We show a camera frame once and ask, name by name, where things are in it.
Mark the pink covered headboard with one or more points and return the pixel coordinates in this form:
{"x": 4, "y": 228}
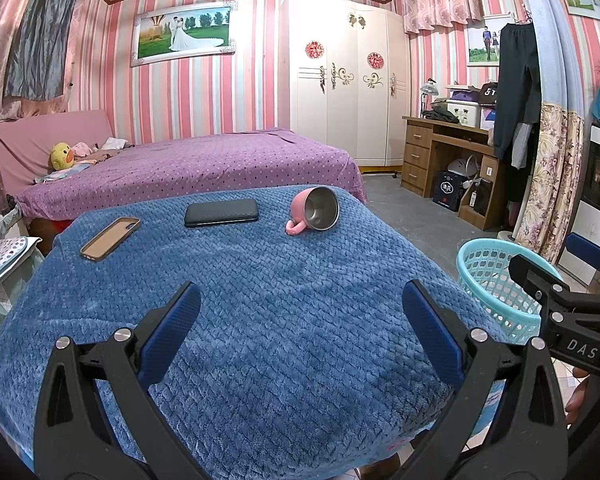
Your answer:
{"x": 25, "y": 145}

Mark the white storage box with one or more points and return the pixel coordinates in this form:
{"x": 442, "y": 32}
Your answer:
{"x": 464, "y": 114}

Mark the white cabinet with oven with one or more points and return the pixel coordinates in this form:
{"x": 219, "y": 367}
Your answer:
{"x": 597, "y": 210}

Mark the wooden desk with drawers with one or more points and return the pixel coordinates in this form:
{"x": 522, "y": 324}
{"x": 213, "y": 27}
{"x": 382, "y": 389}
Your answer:
{"x": 420, "y": 155}

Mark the white fan base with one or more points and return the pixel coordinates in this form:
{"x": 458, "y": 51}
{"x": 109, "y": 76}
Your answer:
{"x": 506, "y": 236}

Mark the dotted ironing board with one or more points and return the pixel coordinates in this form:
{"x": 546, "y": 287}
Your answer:
{"x": 5, "y": 260}

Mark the tan phone case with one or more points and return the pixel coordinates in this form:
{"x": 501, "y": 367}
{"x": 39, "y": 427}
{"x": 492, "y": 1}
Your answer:
{"x": 110, "y": 240}

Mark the grey window curtain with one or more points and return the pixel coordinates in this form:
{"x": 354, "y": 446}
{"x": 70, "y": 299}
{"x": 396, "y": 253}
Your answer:
{"x": 40, "y": 35}

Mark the white wardrobe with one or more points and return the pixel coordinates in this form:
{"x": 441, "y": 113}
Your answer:
{"x": 350, "y": 110}

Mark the steel bowl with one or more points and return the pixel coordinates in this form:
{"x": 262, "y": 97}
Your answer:
{"x": 300, "y": 210}

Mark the purple dotted bed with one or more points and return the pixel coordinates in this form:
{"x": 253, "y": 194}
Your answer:
{"x": 205, "y": 165}

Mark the purple box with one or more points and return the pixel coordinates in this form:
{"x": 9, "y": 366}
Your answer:
{"x": 462, "y": 95}

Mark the blue and floral door curtain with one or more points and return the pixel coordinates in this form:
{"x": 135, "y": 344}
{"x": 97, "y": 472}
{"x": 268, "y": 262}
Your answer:
{"x": 555, "y": 170}

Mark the light blue plastic basket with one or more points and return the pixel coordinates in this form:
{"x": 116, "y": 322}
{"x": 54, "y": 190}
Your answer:
{"x": 490, "y": 280}

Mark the black bag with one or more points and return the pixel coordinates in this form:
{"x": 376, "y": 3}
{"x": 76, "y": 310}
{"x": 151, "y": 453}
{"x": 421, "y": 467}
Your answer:
{"x": 480, "y": 199}

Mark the small couple wall poster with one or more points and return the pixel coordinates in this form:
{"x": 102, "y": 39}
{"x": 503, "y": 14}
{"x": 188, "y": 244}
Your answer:
{"x": 482, "y": 42}

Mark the framed wedding photo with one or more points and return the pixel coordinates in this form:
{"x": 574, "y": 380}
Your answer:
{"x": 182, "y": 32}

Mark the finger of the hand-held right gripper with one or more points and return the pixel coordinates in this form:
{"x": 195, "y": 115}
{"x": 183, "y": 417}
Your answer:
{"x": 587, "y": 252}
{"x": 535, "y": 275}

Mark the black carton with label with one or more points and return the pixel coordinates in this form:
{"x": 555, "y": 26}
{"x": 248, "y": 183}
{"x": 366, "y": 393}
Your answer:
{"x": 449, "y": 191}

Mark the dark clothing pile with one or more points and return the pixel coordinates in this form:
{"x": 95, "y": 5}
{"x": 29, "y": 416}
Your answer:
{"x": 440, "y": 112}

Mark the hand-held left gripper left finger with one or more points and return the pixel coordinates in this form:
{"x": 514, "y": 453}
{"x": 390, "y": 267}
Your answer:
{"x": 172, "y": 330}

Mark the yellow duck plush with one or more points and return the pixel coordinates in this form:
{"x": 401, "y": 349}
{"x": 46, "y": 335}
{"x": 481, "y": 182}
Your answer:
{"x": 61, "y": 156}

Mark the desk lamp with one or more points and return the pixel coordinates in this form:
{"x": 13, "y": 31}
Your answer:
{"x": 427, "y": 90}

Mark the person's right hand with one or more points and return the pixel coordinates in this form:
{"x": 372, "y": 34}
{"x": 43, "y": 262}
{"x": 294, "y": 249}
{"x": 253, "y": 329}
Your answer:
{"x": 577, "y": 402}

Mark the white cloth item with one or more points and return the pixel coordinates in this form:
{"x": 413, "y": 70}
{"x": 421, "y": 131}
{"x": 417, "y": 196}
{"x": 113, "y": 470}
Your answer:
{"x": 115, "y": 142}

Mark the hanging black clothing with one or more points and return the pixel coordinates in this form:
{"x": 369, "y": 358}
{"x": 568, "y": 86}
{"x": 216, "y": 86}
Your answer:
{"x": 517, "y": 90}

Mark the pink plush toy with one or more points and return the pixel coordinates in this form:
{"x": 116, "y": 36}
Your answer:
{"x": 84, "y": 149}

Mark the black printed box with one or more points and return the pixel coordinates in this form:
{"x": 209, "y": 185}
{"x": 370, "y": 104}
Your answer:
{"x": 489, "y": 93}

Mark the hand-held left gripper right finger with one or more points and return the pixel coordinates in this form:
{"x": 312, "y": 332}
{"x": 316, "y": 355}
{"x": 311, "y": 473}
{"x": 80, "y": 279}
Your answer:
{"x": 432, "y": 330}

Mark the white helmet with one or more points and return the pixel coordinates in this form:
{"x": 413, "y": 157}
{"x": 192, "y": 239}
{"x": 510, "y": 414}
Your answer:
{"x": 462, "y": 167}

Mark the blue fleece blanket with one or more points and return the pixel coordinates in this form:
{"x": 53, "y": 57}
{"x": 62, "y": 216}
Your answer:
{"x": 280, "y": 335}

